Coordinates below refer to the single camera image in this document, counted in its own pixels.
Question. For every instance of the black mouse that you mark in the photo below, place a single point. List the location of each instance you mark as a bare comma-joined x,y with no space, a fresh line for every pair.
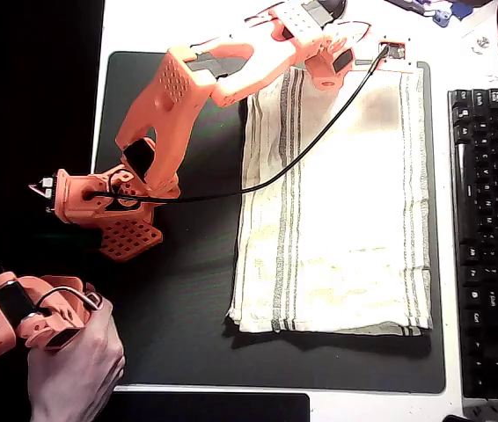
458,418

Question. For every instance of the black desk mat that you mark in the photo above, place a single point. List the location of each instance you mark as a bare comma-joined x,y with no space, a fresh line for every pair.
178,285

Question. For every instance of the orange SO-100 robot arm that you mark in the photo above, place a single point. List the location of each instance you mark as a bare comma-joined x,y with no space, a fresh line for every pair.
165,110

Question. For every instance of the person's bare hand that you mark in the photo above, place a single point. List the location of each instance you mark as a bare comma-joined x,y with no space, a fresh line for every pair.
73,373

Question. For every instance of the black keyboard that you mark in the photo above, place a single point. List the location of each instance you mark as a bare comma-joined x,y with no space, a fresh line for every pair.
495,220

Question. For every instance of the orange perforated base plate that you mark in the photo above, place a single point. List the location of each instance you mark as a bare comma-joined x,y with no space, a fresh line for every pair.
130,242

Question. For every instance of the black flat pad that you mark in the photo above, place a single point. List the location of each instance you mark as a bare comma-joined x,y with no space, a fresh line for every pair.
214,406

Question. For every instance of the white striped towel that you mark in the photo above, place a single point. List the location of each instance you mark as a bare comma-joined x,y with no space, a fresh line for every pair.
354,198

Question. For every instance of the blue and purple clutter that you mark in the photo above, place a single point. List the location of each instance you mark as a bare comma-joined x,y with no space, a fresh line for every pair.
442,17

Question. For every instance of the orange camera mount with board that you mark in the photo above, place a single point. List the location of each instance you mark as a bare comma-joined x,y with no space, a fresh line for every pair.
394,50

